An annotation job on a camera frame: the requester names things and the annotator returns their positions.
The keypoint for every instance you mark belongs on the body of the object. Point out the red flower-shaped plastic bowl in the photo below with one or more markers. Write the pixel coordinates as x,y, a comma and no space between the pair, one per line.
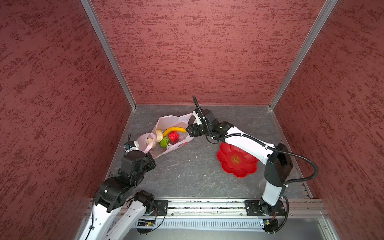
236,161

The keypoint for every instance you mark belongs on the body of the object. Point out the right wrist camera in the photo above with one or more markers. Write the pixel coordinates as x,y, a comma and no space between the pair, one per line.
199,118

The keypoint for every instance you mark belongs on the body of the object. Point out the pink plastic bag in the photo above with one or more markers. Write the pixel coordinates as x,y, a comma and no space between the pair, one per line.
147,142

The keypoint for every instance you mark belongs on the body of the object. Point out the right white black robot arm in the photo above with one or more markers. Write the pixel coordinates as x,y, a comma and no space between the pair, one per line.
276,159

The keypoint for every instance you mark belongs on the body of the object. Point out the green fake fruit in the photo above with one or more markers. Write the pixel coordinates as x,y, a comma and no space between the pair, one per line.
164,142

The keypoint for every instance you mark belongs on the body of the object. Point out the right aluminium corner post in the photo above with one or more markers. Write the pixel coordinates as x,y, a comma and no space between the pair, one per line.
317,26

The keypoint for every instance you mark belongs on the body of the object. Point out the beige fake potato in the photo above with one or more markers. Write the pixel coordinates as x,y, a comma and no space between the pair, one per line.
160,136

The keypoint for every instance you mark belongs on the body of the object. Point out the perforated metal cable tray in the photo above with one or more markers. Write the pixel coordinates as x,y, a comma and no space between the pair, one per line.
213,224

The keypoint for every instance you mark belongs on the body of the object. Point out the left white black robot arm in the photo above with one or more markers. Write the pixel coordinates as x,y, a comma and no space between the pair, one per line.
116,209

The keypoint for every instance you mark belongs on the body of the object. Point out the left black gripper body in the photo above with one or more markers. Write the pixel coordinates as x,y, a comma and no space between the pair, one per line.
148,164

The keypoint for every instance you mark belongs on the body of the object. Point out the aluminium corner post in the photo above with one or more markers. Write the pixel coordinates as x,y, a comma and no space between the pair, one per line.
97,26
317,26

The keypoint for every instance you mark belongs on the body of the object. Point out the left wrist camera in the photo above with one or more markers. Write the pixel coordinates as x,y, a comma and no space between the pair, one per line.
131,146

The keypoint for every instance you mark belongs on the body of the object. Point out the aluminium mounting rail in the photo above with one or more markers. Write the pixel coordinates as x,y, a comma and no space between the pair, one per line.
235,208

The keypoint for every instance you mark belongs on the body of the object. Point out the yellow fake banana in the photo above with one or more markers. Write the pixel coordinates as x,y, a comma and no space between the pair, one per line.
173,129

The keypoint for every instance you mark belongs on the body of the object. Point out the left aluminium corner post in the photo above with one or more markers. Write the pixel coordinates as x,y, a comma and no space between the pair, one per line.
97,26

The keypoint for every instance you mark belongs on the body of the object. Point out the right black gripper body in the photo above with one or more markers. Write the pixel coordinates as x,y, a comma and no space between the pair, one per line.
198,129

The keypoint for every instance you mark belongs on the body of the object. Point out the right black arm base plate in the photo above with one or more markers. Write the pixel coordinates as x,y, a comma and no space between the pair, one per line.
255,208

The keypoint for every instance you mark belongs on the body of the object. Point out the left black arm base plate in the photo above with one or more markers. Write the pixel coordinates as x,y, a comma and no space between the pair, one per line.
157,208

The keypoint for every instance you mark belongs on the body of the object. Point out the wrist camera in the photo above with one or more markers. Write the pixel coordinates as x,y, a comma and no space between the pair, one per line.
131,146
199,118

